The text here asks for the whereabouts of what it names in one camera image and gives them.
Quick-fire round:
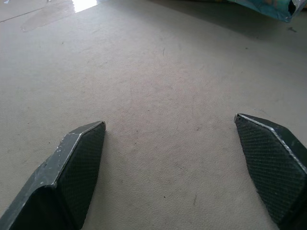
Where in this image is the teal plastic bag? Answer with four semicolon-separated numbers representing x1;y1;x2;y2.
225;0;307;23

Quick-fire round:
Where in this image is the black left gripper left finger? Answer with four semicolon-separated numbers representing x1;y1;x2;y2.
0;121;106;230

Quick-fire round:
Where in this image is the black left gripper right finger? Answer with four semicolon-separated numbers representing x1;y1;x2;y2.
234;113;307;230

